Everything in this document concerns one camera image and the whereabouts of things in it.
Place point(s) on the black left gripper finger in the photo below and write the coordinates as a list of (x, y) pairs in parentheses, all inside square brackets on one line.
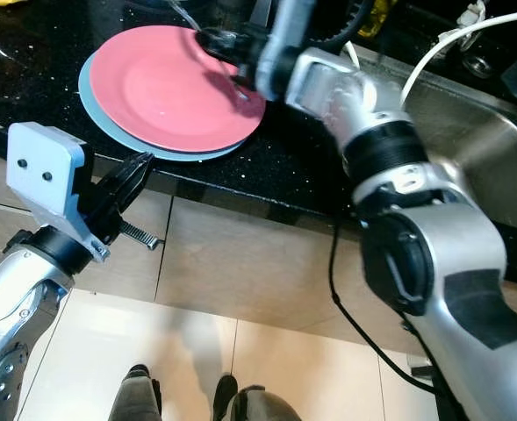
[(128, 193), (118, 180)]

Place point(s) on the pink plate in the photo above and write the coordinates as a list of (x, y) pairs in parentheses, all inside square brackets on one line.
[(166, 92)]

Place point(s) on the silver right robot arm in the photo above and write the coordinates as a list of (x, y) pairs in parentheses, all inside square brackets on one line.
[(469, 289)]

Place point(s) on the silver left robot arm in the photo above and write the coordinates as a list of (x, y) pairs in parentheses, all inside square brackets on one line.
[(12, 307)]

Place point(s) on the beige cabinet door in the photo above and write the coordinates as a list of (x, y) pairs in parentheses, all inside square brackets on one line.
[(240, 263)]

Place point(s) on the stainless steel sink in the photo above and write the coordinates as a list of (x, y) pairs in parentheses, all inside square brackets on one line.
[(477, 140)]

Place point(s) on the round metal counter cap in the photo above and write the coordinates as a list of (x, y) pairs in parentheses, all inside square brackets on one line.
[(479, 63)]

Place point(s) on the metal faucet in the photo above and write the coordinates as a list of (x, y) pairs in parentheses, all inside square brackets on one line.
[(474, 13)]

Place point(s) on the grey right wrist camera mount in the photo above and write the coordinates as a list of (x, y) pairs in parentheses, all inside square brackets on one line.
[(286, 22)]

